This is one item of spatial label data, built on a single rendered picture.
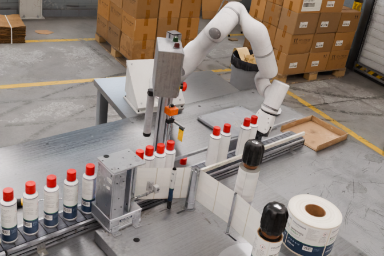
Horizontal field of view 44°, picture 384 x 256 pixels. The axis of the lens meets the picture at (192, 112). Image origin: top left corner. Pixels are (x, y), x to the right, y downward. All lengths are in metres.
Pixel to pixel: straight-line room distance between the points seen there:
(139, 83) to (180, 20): 2.82
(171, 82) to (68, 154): 0.72
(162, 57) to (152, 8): 3.53
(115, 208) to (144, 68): 1.27
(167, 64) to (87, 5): 5.74
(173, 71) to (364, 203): 1.12
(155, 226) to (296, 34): 4.12
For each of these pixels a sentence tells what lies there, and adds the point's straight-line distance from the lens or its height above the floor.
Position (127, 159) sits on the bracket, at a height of 1.14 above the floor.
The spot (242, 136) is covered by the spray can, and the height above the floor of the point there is 1.00.
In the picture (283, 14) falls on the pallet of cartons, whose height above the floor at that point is 0.82.
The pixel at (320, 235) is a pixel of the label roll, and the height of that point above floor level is 0.99.
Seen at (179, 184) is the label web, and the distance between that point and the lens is 1.89.
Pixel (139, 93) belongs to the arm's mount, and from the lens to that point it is 2.74.
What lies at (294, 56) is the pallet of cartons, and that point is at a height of 0.37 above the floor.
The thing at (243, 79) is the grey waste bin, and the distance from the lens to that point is 4.56.
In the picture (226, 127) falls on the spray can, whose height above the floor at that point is 1.08.
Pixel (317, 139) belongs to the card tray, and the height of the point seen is 0.83.
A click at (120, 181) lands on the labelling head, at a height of 1.10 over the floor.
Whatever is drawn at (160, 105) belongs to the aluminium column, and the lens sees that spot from 2.05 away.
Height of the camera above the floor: 2.05
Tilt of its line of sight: 26 degrees down
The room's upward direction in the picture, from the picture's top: 9 degrees clockwise
